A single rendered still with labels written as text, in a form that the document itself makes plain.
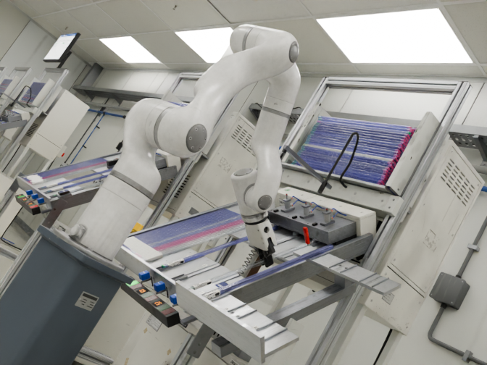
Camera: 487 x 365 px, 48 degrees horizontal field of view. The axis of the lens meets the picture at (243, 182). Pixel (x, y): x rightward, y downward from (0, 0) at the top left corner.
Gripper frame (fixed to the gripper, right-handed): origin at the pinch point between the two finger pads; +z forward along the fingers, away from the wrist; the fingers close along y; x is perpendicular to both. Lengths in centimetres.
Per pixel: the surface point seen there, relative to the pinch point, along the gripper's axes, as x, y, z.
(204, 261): 14.0, 16.9, -1.0
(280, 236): -17.3, 15.3, 4.6
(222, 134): -75, 137, -1
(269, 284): 6.9, -10.0, 1.9
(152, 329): 30, 49, 32
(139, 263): 31.1, 30.7, -4.9
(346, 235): -30.3, -6.0, 4.5
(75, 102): -92, 460, 4
